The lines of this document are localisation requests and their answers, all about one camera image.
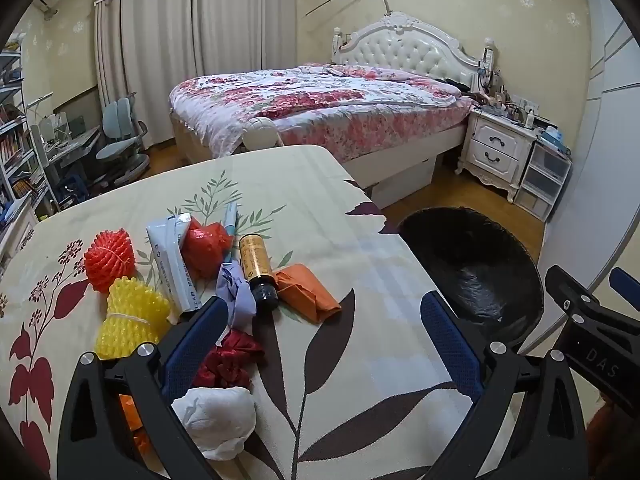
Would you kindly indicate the pink floral blanket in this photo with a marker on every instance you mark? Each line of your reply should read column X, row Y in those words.
column 310, row 95

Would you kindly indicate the black trash bin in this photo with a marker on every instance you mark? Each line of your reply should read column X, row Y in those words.
column 475, row 270

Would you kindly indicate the person's right forearm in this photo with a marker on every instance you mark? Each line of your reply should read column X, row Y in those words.
column 612, row 430

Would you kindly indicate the orange packet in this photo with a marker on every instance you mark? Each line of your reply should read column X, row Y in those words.
column 307, row 292

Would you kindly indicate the white cabinet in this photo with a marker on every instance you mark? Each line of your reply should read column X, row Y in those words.
column 17, row 232

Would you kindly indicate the orange wrapper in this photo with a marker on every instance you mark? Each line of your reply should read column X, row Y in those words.
column 131, row 417

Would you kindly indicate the red plastic bag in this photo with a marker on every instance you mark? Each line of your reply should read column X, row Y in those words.
column 205, row 247

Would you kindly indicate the white box under bed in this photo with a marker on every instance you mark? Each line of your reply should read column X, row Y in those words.
column 405, row 185

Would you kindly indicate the group of small bottles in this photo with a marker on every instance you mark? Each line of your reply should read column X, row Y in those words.
column 505, row 102

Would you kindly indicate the grey study desk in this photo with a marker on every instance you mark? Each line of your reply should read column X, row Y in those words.
column 70, row 145

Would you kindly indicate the white bookshelf with books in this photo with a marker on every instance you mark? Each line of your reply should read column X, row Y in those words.
column 15, row 145

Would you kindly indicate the white tissue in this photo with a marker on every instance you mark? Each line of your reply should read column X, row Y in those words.
column 217, row 420

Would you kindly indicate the grey-blue desk chair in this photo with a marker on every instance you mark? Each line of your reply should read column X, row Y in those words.
column 120, row 130

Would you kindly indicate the white nightstand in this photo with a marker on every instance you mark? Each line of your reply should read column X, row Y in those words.
column 495, row 145

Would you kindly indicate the red foam fruit net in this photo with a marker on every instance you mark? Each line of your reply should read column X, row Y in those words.
column 107, row 260

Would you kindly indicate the white wardrobe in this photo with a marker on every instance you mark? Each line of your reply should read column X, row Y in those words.
column 600, row 135

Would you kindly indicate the lavender cloth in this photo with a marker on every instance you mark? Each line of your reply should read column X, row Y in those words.
column 237, row 295

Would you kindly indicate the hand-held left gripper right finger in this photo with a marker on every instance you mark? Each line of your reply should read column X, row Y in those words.
column 447, row 340

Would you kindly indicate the brown bottle with yellow label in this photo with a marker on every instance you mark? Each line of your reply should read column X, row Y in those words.
column 255, row 270

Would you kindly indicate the floral tablecloth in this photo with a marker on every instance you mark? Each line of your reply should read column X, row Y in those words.
column 320, row 210

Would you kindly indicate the dark red ribbon bow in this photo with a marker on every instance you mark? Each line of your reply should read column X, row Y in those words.
column 232, row 362

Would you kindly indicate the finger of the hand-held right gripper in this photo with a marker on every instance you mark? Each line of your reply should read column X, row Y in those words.
column 570, row 292
column 626, row 287

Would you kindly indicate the teal box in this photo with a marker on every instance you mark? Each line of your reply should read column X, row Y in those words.
column 554, row 136

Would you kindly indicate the beige curtain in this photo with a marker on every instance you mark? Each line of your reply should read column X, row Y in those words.
column 150, row 50
column 245, row 15

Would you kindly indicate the yellow foam fruit net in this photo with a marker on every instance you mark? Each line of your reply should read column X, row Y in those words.
column 130, row 317

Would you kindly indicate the plastic drawer unit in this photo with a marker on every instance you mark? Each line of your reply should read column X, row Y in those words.
column 542, row 180

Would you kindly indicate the blue crate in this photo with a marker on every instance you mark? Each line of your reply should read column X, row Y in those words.
column 72, row 192

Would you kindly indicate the white squeezed tube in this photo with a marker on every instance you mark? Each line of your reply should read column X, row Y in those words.
column 167, row 260

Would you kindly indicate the blue and white pen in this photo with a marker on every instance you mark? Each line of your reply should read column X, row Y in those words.
column 231, row 220

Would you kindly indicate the white bed with tufted headboard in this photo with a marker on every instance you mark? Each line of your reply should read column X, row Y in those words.
column 405, row 52

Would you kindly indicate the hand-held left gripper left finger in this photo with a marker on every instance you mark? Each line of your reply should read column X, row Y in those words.
column 200, row 342

